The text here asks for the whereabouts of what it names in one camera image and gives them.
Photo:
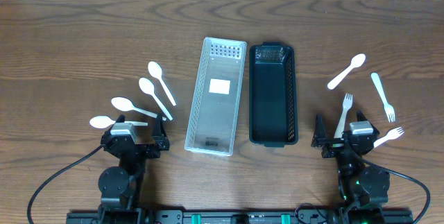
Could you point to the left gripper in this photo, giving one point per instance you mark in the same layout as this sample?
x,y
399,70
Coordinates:
x,y
141,147

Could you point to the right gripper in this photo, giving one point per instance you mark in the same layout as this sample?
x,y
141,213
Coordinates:
x,y
320,139

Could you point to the white fork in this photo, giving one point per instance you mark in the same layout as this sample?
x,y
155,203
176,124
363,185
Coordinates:
x,y
391,134
388,108
347,104

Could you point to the white spoon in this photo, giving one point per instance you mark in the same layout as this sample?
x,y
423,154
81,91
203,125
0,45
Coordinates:
x,y
148,88
124,104
355,62
155,71

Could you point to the white spoon lowest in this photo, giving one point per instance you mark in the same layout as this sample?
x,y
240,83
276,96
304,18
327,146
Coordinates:
x,y
102,122

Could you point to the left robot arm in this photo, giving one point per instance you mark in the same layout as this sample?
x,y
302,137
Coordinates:
x,y
120,185

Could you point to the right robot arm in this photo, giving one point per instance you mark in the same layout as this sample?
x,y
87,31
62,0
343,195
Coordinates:
x,y
360,185

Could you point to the clear plastic basket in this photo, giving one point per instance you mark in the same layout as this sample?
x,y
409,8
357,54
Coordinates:
x,y
213,117

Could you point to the white label in basket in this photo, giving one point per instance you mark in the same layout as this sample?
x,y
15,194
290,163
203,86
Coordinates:
x,y
218,86

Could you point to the black plastic basket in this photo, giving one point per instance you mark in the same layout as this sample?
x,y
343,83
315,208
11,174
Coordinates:
x,y
273,115

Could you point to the black mounting rail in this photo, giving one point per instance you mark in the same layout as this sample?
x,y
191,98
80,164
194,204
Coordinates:
x,y
309,216

